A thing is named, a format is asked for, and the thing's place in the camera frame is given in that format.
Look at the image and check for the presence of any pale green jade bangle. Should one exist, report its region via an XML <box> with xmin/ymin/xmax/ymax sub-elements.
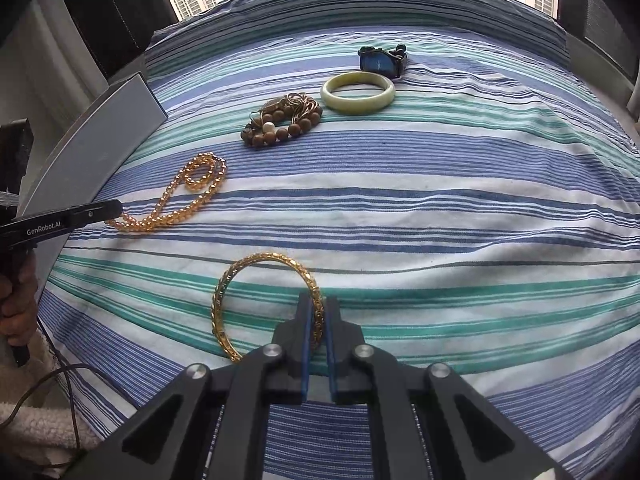
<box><xmin>320</xmin><ymin>70</ymin><xmax>396</xmax><ymax>115</ymax></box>

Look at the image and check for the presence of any white cardboard box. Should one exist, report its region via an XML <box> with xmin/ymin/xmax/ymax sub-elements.
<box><xmin>18</xmin><ymin>73</ymin><xmax>167</xmax><ymax>281</ymax></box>

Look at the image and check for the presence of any black cable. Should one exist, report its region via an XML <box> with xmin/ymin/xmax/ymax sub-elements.
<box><xmin>0</xmin><ymin>324</ymin><xmax>84</xmax><ymax>470</ymax></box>

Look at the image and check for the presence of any left white fleece sleeve forearm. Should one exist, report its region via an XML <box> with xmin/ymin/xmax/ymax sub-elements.
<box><xmin>1</xmin><ymin>333</ymin><xmax>100</xmax><ymax>464</ymax></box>

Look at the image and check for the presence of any person's left hand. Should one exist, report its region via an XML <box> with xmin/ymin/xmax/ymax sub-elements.
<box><xmin>1</xmin><ymin>252</ymin><xmax>38</xmax><ymax>347</ymax></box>

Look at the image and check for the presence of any brown wooden bead bracelet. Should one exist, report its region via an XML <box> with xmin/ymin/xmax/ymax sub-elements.
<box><xmin>240</xmin><ymin>91</ymin><xmax>324</xmax><ymax>149</ymax></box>

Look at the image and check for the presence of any orange pearl bead necklace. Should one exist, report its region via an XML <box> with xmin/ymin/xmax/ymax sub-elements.
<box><xmin>105</xmin><ymin>153</ymin><xmax>228</xmax><ymax>233</ymax></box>

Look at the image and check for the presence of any gold woven bangle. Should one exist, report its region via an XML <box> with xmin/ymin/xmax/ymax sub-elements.
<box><xmin>209</xmin><ymin>252</ymin><xmax>326</xmax><ymax>363</ymax></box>

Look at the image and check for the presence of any striped blue green bedsheet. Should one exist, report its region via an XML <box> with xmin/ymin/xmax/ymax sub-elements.
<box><xmin>40</xmin><ymin>0</ymin><xmax>639</xmax><ymax>479</ymax></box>

